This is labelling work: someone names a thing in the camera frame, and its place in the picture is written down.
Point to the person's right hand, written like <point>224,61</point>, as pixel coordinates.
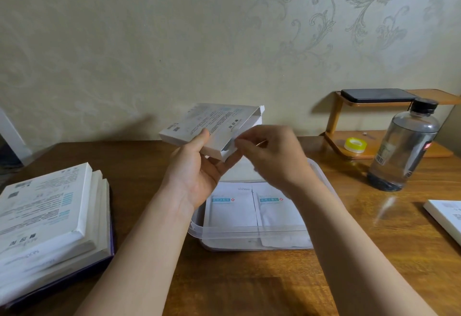
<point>277,157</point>

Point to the person's left hand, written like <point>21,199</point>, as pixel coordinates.
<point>191,178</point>

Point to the white container lid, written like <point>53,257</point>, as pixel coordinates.
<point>241,173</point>

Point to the white sachets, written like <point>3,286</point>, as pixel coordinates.
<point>281,218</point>
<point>230,211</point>

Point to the white box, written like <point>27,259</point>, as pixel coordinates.
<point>201,121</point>
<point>446,215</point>

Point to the clear plastic container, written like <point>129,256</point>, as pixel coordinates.
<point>230,234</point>

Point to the stack of white boxes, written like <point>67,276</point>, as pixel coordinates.
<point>47,211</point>

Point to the person's right forearm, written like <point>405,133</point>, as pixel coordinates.
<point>353,254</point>

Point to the person's left forearm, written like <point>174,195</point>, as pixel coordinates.
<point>140,254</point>

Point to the yellow tape roll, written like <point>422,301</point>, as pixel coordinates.
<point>355,145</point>

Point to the black smartphone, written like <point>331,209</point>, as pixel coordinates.
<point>378,95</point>

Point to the clear bottle with black cap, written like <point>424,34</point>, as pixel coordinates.
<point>403,146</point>

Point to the small wooden desk shelf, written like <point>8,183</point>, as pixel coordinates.
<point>439,150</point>

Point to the white bookshelf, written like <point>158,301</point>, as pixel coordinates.
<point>14,135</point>

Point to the dark blue bundle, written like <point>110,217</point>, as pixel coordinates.
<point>9,155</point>

